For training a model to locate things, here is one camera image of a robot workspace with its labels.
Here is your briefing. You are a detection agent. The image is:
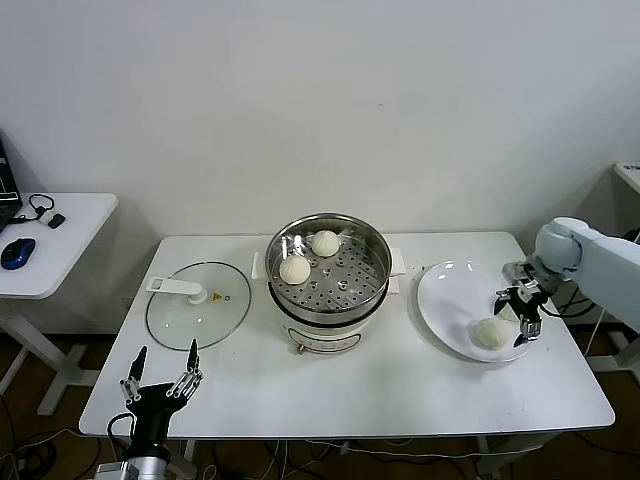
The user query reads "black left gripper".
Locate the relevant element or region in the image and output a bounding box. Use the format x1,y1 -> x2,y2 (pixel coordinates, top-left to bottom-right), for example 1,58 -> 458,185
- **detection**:
119,337 -> 205,451

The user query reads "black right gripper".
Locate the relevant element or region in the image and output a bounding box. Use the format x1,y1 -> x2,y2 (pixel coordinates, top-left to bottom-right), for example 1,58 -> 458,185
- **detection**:
493,282 -> 550,349

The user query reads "stainless steel steamer basket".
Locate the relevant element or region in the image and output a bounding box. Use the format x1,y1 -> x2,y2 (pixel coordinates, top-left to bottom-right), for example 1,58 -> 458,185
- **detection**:
264,213 -> 393,321

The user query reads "white round plate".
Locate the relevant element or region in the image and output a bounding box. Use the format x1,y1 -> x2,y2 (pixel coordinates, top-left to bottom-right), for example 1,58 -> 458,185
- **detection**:
417,259 -> 540,364

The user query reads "white side table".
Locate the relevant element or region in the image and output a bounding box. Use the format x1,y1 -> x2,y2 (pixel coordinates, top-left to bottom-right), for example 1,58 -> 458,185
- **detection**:
0,192 -> 120,416

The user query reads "white electric cooker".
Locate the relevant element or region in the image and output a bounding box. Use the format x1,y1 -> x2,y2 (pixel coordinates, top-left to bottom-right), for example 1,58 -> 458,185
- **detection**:
251,247 -> 407,357

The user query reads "blue computer mouse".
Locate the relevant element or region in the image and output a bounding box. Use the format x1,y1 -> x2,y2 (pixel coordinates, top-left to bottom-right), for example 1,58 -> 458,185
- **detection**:
0,237 -> 38,270

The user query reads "black laptop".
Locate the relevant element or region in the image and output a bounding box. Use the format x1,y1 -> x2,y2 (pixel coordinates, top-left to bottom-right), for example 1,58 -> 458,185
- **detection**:
0,127 -> 24,234

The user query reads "glass lid white handle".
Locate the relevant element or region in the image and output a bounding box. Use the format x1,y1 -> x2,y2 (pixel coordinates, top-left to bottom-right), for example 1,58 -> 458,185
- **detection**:
145,259 -> 252,351

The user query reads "white power cable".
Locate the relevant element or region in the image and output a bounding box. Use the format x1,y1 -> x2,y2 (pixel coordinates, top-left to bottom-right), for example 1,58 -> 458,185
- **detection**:
582,309 -> 609,357

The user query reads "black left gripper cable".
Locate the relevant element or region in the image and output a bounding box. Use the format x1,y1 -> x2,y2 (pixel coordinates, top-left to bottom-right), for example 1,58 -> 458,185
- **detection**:
107,412 -> 139,451

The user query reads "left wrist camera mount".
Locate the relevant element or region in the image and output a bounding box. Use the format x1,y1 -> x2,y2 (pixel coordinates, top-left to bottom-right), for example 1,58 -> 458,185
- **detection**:
94,462 -> 137,480

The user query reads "mixed floor cable tangle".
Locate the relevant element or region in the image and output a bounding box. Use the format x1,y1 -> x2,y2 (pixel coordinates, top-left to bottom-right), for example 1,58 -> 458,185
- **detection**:
199,439 -> 476,480

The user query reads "black floor cable bundle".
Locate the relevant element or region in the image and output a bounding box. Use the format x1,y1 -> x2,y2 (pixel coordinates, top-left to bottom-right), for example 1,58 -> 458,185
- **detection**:
0,394 -> 59,480

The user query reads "black earphone cable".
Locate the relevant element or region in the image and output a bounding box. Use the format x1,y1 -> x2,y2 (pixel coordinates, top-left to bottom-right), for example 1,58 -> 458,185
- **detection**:
14,193 -> 56,221

